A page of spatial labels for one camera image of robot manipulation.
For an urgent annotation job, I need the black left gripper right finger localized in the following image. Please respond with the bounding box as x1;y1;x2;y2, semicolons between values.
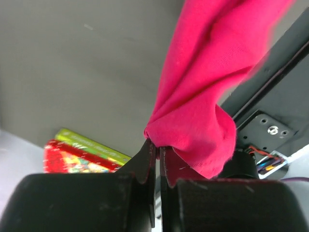
159;147;309;232

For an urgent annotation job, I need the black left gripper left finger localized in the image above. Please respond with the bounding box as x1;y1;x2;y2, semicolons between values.
7;140;156;232

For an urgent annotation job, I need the magenta t shirt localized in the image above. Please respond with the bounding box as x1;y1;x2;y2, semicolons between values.
144;0;292;183

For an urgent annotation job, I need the red and green book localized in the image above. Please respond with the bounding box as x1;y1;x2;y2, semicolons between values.
43;128;131;174

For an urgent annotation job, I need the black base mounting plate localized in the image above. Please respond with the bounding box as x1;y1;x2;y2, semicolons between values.
222;10;309;156

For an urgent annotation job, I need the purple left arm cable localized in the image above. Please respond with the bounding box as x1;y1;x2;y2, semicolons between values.
281;176;309;183

